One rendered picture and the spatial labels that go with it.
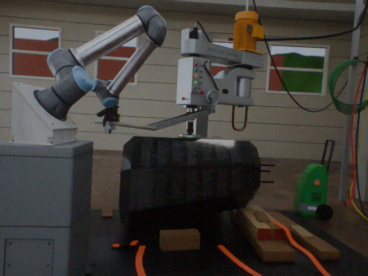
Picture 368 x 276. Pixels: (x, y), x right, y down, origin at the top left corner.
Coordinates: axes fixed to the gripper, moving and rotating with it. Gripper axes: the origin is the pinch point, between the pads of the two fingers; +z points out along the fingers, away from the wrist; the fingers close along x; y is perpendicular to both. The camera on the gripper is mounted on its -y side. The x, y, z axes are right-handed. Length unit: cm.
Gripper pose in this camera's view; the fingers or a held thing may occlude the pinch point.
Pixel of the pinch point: (107, 132)
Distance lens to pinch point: 228.7
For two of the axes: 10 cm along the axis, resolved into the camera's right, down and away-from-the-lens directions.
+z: -1.0, 9.9, 0.2
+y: 9.2, 1.0, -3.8
